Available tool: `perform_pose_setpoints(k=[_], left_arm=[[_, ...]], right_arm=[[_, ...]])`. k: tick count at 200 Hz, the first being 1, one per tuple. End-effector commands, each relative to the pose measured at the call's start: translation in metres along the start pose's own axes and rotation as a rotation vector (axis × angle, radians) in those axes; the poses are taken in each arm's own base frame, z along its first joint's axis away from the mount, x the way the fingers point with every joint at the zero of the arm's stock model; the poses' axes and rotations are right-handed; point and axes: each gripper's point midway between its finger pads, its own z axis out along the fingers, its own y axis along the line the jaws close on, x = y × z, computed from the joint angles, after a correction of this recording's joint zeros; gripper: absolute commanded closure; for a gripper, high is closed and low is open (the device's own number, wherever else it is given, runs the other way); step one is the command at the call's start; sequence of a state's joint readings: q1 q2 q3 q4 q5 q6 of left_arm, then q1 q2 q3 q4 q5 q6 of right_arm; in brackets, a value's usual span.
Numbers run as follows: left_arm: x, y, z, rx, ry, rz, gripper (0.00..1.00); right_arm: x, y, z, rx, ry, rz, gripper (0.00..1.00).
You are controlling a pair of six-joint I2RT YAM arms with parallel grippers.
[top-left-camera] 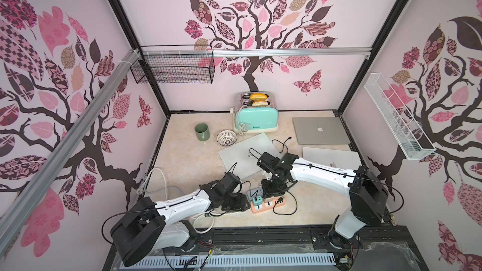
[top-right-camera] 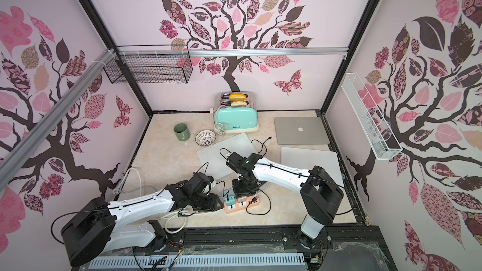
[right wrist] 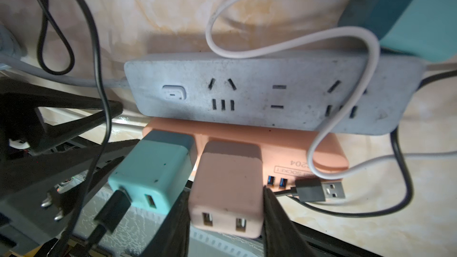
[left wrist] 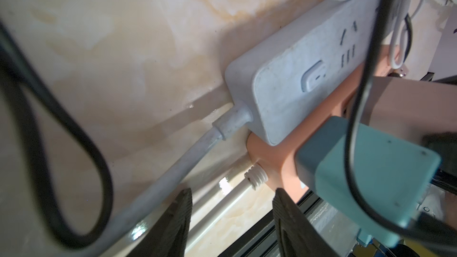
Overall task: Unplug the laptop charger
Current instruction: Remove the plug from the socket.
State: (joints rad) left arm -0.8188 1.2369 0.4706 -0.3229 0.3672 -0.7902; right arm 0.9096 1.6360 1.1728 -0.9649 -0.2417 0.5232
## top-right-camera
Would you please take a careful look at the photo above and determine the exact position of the orange power strip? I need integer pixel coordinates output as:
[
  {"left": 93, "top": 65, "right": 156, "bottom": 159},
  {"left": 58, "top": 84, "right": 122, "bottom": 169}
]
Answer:
[{"left": 224, "top": 196, "right": 260, "bottom": 214}]

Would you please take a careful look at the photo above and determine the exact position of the mint charger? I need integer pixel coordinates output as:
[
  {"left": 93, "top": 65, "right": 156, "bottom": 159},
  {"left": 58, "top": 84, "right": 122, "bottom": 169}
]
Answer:
[{"left": 225, "top": 196, "right": 236, "bottom": 207}]

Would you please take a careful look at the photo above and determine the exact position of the white laptop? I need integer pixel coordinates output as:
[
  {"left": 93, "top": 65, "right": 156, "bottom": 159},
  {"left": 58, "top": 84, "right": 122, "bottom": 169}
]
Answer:
[
  {"left": 197, "top": 133, "right": 257, "bottom": 181},
  {"left": 281, "top": 147, "right": 345, "bottom": 186}
]

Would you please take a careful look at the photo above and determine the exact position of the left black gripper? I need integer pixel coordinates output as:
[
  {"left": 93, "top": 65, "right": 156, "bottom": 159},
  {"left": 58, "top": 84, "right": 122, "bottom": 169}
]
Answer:
[{"left": 188, "top": 192, "right": 223, "bottom": 213}]

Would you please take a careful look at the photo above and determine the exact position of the silver apple laptop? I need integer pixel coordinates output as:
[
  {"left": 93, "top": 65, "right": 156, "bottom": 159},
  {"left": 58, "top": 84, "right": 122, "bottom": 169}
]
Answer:
[{"left": 274, "top": 117, "right": 330, "bottom": 146}]

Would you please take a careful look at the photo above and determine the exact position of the mint green toaster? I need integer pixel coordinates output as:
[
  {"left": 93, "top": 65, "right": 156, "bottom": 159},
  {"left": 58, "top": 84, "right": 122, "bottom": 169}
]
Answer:
[{"left": 211, "top": 92, "right": 259, "bottom": 136}]

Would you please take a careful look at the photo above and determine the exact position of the green mug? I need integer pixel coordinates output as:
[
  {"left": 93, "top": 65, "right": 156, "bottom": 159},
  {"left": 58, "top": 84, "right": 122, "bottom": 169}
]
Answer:
[{"left": 173, "top": 123, "right": 191, "bottom": 142}]

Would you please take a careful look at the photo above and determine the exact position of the white laptop right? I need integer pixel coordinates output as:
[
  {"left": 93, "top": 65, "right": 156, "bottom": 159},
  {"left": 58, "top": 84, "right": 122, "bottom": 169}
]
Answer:
[{"left": 281, "top": 147, "right": 345, "bottom": 186}]

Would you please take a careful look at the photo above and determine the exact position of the white wire basket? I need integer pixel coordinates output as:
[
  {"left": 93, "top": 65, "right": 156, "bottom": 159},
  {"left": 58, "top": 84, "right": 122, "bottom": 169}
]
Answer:
[{"left": 341, "top": 73, "right": 402, "bottom": 160}]

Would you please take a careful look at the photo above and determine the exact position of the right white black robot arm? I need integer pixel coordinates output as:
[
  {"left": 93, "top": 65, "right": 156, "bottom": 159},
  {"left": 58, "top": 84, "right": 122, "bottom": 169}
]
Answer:
[{"left": 223, "top": 152, "right": 344, "bottom": 242}]

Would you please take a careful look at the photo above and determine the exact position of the bread slice in toaster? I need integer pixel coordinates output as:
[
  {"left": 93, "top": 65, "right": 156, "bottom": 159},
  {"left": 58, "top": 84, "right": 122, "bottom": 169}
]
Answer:
[{"left": 228, "top": 93, "right": 247, "bottom": 101}]

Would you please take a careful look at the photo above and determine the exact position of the black wire basket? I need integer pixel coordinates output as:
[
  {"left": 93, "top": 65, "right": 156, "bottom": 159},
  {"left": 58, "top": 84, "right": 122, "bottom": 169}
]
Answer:
[{"left": 104, "top": 45, "right": 193, "bottom": 84}]

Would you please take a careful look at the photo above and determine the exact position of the white patterned bowl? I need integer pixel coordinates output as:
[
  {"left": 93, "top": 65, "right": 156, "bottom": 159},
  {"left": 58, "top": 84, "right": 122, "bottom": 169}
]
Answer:
[{"left": 195, "top": 130, "right": 217, "bottom": 147}]

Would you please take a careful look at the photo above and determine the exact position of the white laptop centre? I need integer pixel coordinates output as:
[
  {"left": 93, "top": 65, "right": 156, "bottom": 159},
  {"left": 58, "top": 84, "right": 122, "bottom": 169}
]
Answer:
[{"left": 197, "top": 133, "right": 257, "bottom": 181}]

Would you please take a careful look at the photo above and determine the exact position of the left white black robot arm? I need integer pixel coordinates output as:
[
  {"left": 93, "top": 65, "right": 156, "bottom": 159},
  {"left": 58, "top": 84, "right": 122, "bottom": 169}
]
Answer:
[{"left": 61, "top": 173, "right": 223, "bottom": 267}]

